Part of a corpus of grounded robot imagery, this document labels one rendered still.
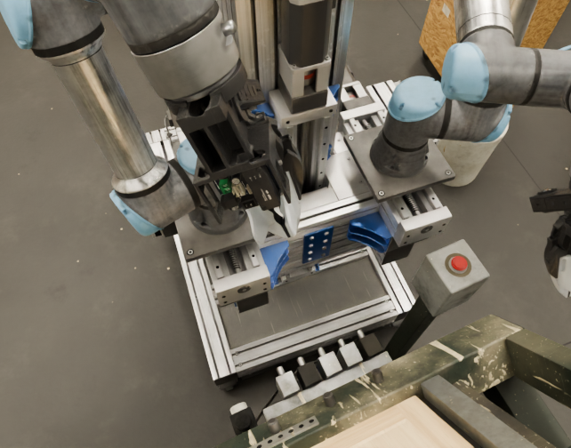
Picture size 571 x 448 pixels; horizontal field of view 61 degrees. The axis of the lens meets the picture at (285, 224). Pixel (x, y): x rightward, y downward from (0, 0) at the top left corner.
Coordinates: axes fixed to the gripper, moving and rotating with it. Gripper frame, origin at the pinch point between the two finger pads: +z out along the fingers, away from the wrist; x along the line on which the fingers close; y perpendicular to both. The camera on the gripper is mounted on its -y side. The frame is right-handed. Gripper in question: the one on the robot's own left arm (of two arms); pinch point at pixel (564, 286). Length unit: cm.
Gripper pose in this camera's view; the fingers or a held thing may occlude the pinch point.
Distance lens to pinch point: 86.8
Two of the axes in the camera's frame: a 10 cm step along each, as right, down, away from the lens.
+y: 2.7, 4.9, -8.3
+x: 9.5, -2.7, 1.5
